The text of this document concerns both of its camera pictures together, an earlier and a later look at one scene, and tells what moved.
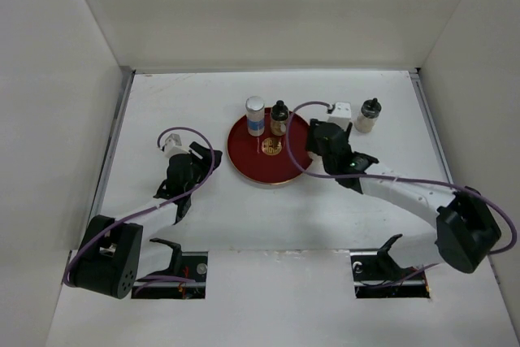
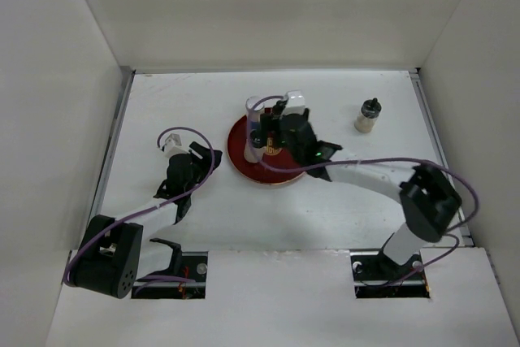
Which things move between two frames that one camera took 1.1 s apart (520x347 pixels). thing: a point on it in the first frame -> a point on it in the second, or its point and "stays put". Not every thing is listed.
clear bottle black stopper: [366, 119] stays put
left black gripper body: [199, 168] stays put
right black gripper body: [310, 142] -> [297, 156]
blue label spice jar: [255, 113] stays put
